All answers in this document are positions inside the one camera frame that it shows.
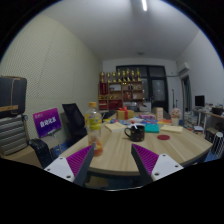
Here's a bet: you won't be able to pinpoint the black dotted mug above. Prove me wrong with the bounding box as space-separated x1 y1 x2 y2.
124 123 146 143

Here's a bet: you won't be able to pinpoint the clear yellow-labelled drink bottle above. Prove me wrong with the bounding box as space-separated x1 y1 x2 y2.
84 101 104 157

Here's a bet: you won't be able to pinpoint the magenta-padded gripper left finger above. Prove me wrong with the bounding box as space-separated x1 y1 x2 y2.
43 143 96 188

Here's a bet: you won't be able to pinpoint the yellow gift box red ribbon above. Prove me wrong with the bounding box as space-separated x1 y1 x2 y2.
116 106 135 121

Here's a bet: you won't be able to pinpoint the grey ribbed suitcase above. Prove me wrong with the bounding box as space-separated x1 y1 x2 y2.
0 114 29 157

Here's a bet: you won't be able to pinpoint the wooden side desk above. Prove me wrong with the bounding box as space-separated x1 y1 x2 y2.
193 108 224 134

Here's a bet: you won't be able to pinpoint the small orange carton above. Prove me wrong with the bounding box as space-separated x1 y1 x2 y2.
154 106 165 121

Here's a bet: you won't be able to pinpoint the black office chair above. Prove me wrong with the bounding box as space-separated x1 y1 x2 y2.
61 102 88 143

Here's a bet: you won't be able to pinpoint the pale yellow notepad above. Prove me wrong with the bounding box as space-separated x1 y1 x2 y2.
160 124 185 135

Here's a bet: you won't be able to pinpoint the computer monitor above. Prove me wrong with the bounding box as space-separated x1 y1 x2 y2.
194 94 206 108

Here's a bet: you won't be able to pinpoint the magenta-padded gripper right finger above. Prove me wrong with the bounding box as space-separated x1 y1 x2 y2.
130 143 184 186

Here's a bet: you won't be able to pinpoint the black chair back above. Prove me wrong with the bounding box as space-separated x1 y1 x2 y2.
27 138 54 169

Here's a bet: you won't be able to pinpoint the wooden shelf unit with trophies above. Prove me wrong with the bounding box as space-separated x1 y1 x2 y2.
97 68 145 112

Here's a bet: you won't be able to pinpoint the pink flat box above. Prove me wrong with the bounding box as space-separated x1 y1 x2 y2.
139 113 156 121

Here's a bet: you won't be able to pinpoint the purple sign board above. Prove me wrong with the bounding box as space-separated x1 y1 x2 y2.
32 107 63 139

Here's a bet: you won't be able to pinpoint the black bag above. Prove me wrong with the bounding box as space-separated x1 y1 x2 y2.
0 75 28 118

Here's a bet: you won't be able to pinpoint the teal book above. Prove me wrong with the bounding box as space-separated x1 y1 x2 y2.
144 123 161 134

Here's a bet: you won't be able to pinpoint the pink flowers in white pot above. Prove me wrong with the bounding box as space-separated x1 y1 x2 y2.
170 107 182 127

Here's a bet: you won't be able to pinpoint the white wall air conditioner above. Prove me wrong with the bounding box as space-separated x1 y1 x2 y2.
177 62 191 76

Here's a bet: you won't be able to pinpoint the white wire stool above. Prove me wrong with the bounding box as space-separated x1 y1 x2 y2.
209 131 224 158

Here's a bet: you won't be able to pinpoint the black box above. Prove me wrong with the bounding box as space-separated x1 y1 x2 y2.
211 106 224 116

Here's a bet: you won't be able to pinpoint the dark glass door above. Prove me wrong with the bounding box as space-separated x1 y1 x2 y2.
115 65 169 113

